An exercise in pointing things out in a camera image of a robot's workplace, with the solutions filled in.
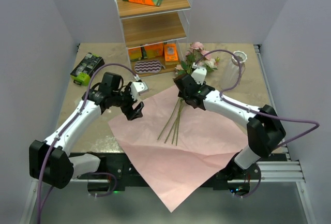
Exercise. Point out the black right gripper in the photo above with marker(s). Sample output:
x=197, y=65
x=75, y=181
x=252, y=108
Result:
x=181, y=95

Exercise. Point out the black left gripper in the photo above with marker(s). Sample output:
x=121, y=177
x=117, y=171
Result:
x=137, y=112

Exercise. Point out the pink flower bunch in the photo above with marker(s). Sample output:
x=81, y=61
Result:
x=196, y=53

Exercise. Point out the pink wrapping paper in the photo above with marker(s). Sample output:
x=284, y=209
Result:
x=175, y=167

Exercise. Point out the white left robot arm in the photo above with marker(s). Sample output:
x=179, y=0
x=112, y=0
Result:
x=50, y=160

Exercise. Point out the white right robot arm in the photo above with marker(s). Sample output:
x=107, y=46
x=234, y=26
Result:
x=264, y=128

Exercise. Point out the white ribbed ceramic vase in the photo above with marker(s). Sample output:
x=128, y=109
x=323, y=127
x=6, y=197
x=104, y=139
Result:
x=231, y=72

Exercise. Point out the orange blister pack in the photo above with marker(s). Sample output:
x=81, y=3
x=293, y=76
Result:
x=170, y=52

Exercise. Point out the purple wavy pad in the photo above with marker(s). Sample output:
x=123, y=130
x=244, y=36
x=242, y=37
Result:
x=153, y=66

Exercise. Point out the orange box on shelf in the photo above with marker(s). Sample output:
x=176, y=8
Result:
x=154, y=50

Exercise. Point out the orange green box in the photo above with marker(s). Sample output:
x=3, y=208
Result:
x=135, y=54

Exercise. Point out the black green product box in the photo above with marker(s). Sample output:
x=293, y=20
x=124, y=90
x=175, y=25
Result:
x=83, y=72

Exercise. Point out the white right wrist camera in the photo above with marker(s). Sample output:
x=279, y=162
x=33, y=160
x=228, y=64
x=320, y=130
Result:
x=198, y=73

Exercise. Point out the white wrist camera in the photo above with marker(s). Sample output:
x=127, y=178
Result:
x=198, y=73
x=138, y=88

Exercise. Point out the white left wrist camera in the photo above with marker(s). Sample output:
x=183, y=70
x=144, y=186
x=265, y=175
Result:
x=138, y=88

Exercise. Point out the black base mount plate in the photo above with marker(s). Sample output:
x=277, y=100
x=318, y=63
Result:
x=230, y=178

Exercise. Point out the white wire wooden shelf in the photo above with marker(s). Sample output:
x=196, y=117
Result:
x=143, y=25

